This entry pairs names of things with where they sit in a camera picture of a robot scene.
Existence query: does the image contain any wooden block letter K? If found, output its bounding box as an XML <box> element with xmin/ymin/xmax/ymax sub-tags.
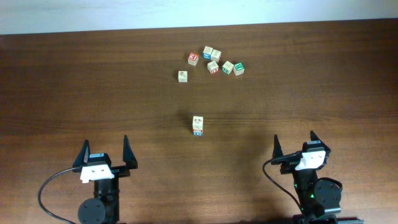
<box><xmin>178</xmin><ymin>71</ymin><xmax>188</xmax><ymax>83</ymax></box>

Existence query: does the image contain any wooden block green B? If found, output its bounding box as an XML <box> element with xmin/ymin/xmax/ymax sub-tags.
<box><xmin>233</xmin><ymin>62</ymin><xmax>245</xmax><ymax>76</ymax></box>

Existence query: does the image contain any plain wooden block hourglass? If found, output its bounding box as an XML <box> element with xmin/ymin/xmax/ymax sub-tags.
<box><xmin>211</xmin><ymin>49</ymin><xmax>221</xmax><ymax>62</ymax></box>

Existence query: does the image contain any wooden block blue D side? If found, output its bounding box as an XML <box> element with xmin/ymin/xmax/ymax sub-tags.
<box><xmin>192</xmin><ymin>116</ymin><xmax>204</xmax><ymax>129</ymax></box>

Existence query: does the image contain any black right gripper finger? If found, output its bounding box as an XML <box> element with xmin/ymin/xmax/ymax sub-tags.
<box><xmin>271</xmin><ymin>134</ymin><xmax>284</xmax><ymax>164</ymax></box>
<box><xmin>310</xmin><ymin>130</ymin><xmax>322</xmax><ymax>143</ymax></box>

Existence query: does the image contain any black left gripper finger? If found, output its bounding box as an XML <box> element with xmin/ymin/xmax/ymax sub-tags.
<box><xmin>123</xmin><ymin>135</ymin><xmax>138</xmax><ymax>169</ymax></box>
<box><xmin>73</xmin><ymin>139</ymin><xmax>90</xmax><ymax>170</ymax></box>

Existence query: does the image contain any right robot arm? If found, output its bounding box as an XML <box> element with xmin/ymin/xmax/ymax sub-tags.
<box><xmin>263</xmin><ymin>131</ymin><xmax>364</xmax><ymax>223</ymax></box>

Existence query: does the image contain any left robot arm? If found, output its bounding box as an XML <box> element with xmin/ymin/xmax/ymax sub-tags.
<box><xmin>73</xmin><ymin>136</ymin><xmax>138</xmax><ymax>224</ymax></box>

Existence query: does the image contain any wooden block Y red side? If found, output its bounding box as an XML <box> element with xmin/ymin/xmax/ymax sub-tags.
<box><xmin>207</xmin><ymin>61</ymin><xmax>220</xmax><ymax>74</ymax></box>

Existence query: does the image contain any wooden block red top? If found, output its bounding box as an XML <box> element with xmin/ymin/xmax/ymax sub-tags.
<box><xmin>187</xmin><ymin>53</ymin><xmax>199</xmax><ymax>66</ymax></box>

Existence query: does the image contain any wooden block green side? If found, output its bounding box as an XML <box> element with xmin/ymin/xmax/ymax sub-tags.
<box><xmin>221</xmin><ymin>61</ymin><xmax>234</xmax><ymax>75</ymax></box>

